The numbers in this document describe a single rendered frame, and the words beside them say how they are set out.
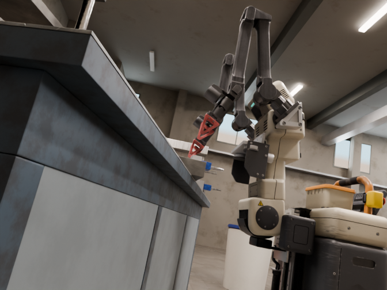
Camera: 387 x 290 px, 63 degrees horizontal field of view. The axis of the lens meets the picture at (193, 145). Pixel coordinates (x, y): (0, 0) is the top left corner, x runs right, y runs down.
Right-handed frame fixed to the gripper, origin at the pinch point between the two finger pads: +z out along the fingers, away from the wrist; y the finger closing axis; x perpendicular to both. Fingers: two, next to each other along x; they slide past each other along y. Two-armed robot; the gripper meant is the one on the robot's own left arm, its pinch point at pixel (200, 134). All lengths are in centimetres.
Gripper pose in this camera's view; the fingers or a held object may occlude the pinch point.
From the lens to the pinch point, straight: 131.8
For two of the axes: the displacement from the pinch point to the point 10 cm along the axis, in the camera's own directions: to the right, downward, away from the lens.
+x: 7.8, 6.2, -0.5
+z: -6.1, 7.6, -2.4
